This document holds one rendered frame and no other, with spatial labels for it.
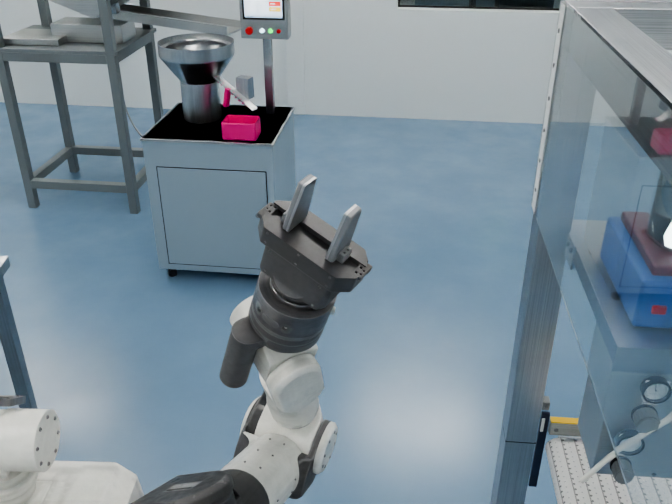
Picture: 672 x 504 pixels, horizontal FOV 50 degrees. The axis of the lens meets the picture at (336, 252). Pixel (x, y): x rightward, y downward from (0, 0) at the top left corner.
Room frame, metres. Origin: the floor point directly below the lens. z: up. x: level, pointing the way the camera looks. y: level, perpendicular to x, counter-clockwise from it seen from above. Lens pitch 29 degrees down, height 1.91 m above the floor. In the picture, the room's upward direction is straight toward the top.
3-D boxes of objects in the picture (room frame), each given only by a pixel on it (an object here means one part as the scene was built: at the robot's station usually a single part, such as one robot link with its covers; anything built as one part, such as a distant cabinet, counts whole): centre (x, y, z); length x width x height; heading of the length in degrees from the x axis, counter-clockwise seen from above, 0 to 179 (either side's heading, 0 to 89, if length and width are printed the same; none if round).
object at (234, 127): (3.18, 0.44, 0.80); 0.16 x 0.12 x 0.09; 83
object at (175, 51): (3.45, 0.60, 0.95); 0.49 x 0.36 x 0.38; 83
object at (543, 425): (1.07, -0.41, 0.86); 0.02 x 0.01 x 0.20; 85
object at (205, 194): (3.39, 0.56, 0.38); 0.63 x 0.57 x 0.76; 83
